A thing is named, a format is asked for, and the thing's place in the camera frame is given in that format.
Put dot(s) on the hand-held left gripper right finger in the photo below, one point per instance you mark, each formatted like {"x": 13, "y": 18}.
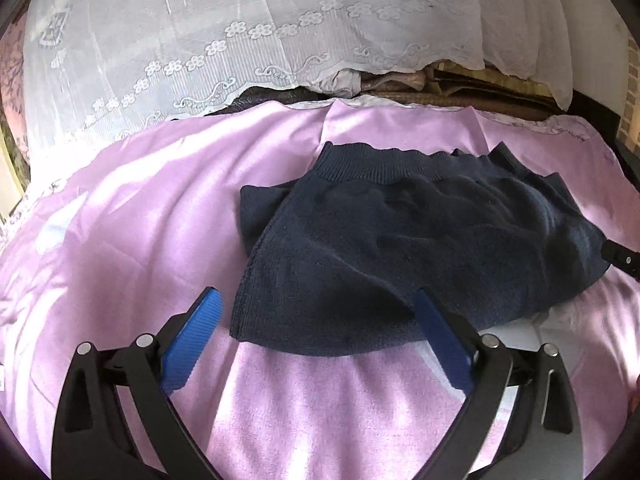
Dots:
{"x": 445, "y": 340}

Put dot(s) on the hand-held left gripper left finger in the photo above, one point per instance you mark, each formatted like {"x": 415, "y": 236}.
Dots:
{"x": 192, "y": 340}

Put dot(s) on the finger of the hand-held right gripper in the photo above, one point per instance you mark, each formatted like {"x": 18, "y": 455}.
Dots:
{"x": 622, "y": 257}

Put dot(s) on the navy knitted cardigan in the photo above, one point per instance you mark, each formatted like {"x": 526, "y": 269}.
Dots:
{"x": 400, "y": 240}

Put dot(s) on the pink bed sheet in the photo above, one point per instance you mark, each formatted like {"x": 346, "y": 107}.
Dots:
{"x": 150, "y": 220}

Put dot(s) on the stack of folded blankets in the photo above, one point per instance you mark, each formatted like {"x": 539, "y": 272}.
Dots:
{"x": 450, "y": 95}

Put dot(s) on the pink floral cloth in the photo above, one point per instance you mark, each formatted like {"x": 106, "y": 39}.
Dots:
{"x": 10, "y": 85}

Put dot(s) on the white lace cover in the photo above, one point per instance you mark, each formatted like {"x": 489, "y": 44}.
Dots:
{"x": 250, "y": 10}

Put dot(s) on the dark bed frame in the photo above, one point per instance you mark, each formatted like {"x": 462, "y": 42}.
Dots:
{"x": 600, "y": 120}

